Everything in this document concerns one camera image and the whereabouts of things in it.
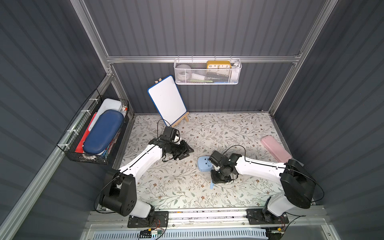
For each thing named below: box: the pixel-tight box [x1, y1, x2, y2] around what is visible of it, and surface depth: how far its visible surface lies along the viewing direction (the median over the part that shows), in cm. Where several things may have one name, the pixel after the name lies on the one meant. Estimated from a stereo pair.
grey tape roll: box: [176, 64, 192, 82], surface depth 88 cm
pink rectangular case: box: [260, 135, 292, 163], surface depth 100 cm
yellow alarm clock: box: [206, 60, 232, 69], surface depth 90 cm
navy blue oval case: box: [83, 109, 125, 155], surface depth 69 cm
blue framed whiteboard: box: [147, 75, 187, 127], surface depth 95 cm
